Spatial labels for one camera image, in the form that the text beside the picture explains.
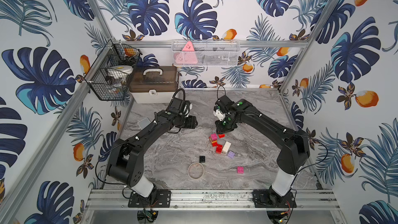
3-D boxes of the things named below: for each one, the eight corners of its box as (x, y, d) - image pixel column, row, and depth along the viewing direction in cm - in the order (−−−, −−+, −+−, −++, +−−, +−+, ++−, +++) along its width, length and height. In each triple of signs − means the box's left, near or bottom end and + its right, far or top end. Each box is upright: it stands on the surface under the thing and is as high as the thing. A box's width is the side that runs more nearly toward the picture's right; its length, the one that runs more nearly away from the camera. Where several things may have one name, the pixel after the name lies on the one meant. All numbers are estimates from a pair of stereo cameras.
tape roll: (187, 179, 82) (187, 178, 81) (188, 163, 88) (188, 162, 86) (204, 179, 83) (204, 178, 81) (204, 163, 88) (204, 162, 86)
